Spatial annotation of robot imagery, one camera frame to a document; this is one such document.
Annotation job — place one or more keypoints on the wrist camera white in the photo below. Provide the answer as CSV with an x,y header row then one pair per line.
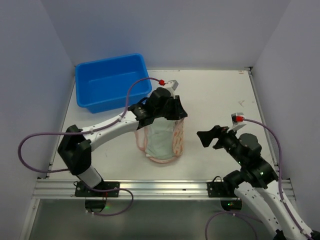
x,y
237,122
171,86

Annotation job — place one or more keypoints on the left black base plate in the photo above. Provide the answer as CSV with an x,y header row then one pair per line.
x,y
105,189

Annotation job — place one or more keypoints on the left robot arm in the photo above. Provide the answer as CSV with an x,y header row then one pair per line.
x,y
77,144

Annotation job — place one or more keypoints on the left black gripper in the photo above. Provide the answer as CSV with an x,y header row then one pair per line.
x,y
172,110

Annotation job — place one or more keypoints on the blue plastic bin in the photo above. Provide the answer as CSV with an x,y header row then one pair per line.
x,y
102,85

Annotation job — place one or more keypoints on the floral mesh laundry bag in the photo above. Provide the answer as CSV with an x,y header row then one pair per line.
x,y
177,143

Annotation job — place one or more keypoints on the aluminium mounting rail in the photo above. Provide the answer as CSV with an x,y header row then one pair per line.
x,y
58,189

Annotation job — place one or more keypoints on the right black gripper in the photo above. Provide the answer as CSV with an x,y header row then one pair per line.
x,y
219,137

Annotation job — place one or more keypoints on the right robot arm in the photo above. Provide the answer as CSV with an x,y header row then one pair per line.
x,y
258,184

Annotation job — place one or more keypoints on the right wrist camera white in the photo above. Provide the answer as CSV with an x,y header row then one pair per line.
x,y
237,122

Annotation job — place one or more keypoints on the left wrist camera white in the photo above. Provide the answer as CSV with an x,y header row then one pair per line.
x,y
171,86

